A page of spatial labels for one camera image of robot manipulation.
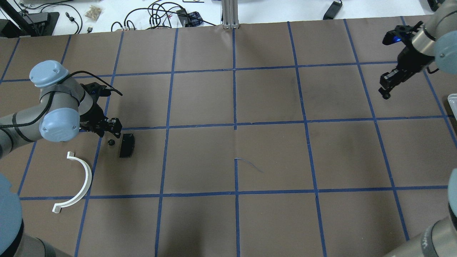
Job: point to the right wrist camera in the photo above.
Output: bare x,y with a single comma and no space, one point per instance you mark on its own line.
401,33

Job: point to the black brake pad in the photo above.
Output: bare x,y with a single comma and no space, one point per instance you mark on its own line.
127,145

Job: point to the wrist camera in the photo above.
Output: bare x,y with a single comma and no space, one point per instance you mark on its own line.
401,33
98,90

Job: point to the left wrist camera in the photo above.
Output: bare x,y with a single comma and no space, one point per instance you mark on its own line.
98,90

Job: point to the aluminium frame post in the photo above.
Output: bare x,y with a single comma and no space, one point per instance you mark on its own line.
230,14

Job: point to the black power adapter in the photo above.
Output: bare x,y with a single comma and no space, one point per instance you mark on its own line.
333,10

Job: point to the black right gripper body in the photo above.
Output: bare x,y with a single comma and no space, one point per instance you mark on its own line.
408,59

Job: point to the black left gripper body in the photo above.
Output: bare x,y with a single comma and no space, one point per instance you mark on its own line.
93,116

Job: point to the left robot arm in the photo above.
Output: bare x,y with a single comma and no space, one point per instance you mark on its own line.
65,108

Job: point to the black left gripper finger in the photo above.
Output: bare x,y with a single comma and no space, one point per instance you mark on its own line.
116,130
100,132

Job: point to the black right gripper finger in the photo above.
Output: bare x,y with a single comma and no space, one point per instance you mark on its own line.
385,93

